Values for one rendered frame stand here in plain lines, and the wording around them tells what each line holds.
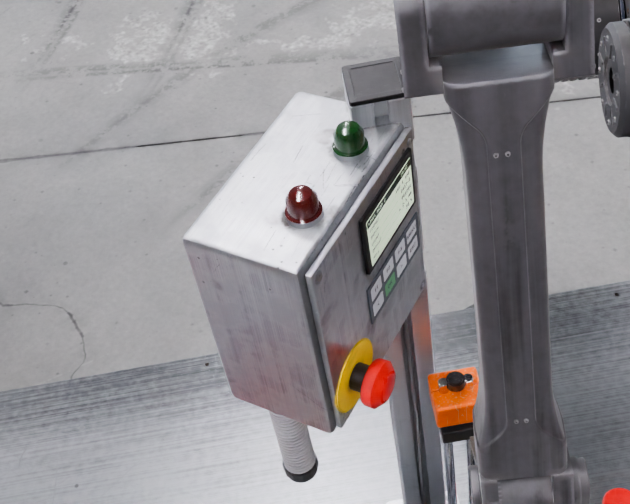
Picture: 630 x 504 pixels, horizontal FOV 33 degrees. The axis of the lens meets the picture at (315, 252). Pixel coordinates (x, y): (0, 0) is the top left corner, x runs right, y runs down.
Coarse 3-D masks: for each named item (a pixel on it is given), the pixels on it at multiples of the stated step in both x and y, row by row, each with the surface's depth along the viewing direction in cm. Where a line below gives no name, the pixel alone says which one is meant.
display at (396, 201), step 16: (400, 160) 78; (400, 176) 78; (384, 192) 76; (400, 192) 79; (368, 208) 75; (384, 208) 77; (400, 208) 80; (368, 224) 75; (384, 224) 78; (400, 224) 81; (368, 240) 76; (384, 240) 79; (368, 256) 77; (368, 272) 78
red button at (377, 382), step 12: (384, 360) 81; (360, 372) 81; (372, 372) 80; (384, 372) 80; (360, 384) 80; (372, 384) 79; (384, 384) 80; (360, 396) 80; (372, 396) 79; (384, 396) 80
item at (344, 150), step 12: (348, 120) 76; (336, 132) 75; (348, 132) 75; (360, 132) 75; (336, 144) 76; (348, 144) 75; (360, 144) 75; (336, 156) 76; (348, 156) 76; (360, 156) 76
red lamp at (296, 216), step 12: (288, 192) 72; (300, 192) 71; (312, 192) 71; (288, 204) 71; (300, 204) 71; (312, 204) 71; (288, 216) 72; (300, 216) 72; (312, 216) 72; (300, 228) 72
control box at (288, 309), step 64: (320, 128) 79; (384, 128) 78; (256, 192) 75; (320, 192) 74; (192, 256) 74; (256, 256) 71; (320, 256) 71; (384, 256) 81; (256, 320) 76; (320, 320) 73; (384, 320) 84; (256, 384) 83; (320, 384) 78
